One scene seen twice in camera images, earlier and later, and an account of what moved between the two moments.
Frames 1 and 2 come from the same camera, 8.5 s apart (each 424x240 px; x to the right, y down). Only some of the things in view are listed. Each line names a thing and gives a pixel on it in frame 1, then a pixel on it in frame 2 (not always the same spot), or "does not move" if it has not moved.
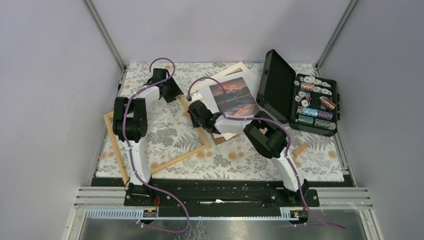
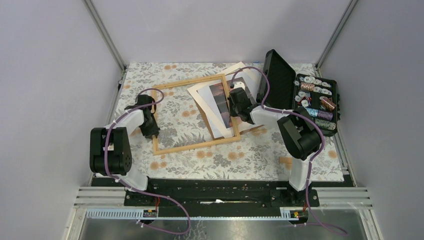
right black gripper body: (196, 123) -> (234, 109)
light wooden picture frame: (207, 145) -> (155, 87)
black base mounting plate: (223, 195) does not move
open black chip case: (309, 103) does not move
